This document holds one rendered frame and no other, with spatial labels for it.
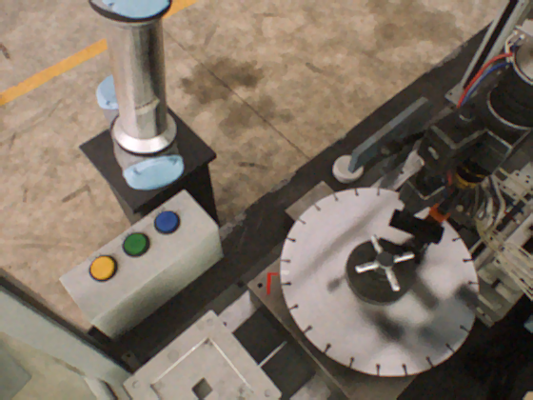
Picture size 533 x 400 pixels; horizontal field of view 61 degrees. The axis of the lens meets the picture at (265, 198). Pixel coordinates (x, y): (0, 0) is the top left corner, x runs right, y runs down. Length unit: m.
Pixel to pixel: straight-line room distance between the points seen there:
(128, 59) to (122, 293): 0.40
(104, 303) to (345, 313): 0.41
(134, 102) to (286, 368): 0.56
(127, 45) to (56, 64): 1.93
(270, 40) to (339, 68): 0.40
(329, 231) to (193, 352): 0.31
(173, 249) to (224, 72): 1.63
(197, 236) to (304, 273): 0.22
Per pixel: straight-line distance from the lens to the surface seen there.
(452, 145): 0.57
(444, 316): 0.80
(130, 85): 0.77
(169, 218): 0.87
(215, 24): 2.66
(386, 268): 0.74
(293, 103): 2.24
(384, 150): 0.58
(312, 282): 0.77
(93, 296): 0.86
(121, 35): 0.71
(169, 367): 0.79
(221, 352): 0.79
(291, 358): 0.93
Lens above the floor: 1.67
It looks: 60 degrees down
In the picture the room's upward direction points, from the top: 1 degrees clockwise
